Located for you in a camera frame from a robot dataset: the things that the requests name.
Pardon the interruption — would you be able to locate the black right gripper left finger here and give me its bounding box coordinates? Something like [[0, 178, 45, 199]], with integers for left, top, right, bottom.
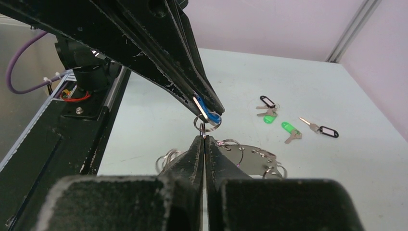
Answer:
[[33, 136, 204, 231]]

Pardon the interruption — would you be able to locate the key with black tag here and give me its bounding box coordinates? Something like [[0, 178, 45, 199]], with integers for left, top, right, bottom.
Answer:
[[299, 117, 339, 138]]

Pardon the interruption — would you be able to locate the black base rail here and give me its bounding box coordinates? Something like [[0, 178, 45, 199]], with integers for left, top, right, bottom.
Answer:
[[0, 70, 131, 231]]

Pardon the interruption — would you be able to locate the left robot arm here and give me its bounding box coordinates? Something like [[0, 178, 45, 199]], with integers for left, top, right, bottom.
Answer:
[[0, 0, 225, 121]]

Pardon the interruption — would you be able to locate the metal key organizer plate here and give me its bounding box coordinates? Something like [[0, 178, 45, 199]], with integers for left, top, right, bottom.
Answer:
[[155, 139, 288, 180]]

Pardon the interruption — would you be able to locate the key with blue tag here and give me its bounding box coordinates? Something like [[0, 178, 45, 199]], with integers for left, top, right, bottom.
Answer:
[[193, 94, 222, 138]]

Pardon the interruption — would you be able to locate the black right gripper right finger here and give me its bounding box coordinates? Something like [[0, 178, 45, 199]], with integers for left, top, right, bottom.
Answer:
[[204, 136, 364, 231]]

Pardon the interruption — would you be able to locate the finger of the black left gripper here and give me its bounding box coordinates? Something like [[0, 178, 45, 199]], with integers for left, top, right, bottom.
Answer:
[[0, 0, 211, 123], [95, 0, 225, 115]]

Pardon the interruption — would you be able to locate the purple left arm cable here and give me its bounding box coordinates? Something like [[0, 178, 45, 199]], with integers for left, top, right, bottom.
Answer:
[[5, 30, 69, 95]]

